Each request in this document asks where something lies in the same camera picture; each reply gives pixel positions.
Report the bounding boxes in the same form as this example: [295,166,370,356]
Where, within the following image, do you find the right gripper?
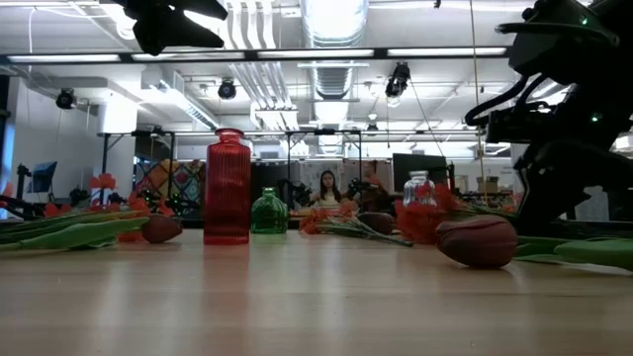
[513,140,633,232]

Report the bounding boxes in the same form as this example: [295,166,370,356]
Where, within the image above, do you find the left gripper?
[114,0,229,56]

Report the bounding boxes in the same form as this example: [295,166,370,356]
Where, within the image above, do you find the dark red artificial tulip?
[434,214,633,272]
[0,213,184,253]

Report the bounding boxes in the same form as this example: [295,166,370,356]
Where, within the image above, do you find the red flower bunch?
[356,211,396,236]

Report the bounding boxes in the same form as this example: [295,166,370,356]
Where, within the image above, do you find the clear glass vase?
[403,170,439,208]

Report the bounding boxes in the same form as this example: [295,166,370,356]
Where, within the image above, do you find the red ribbed glass vase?
[203,128,252,246]

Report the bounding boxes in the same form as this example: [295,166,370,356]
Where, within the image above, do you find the green glass vase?
[249,186,290,235]

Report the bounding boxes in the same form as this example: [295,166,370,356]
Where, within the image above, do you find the white column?
[576,186,610,223]

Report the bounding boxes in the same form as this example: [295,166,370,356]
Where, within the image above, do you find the overhead light bar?
[0,46,510,64]

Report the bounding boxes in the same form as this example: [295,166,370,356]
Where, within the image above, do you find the black ceiling spotlight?
[54,87,78,111]
[384,61,411,108]
[217,78,237,101]

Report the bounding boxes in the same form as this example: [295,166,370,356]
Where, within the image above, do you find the white ceiling pipes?
[217,0,303,133]

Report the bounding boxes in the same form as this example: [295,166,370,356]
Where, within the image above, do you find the colourful patterned panel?
[134,158,207,217]

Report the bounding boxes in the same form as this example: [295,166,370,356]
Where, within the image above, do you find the black monitor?
[392,152,449,194]

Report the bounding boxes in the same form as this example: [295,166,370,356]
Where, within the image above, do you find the blue monitor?
[29,160,58,194]

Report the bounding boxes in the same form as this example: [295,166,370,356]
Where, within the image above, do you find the person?
[310,169,347,209]
[353,160,395,214]

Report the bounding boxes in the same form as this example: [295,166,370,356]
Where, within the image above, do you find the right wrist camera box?
[487,109,545,145]

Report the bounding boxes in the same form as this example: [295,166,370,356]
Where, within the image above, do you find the black background rig frame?
[97,129,365,219]

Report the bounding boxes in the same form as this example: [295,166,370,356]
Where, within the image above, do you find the silver ventilation duct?
[300,0,370,103]

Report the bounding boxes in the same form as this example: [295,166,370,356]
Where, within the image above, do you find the black aluminium table frame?
[175,217,633,239]

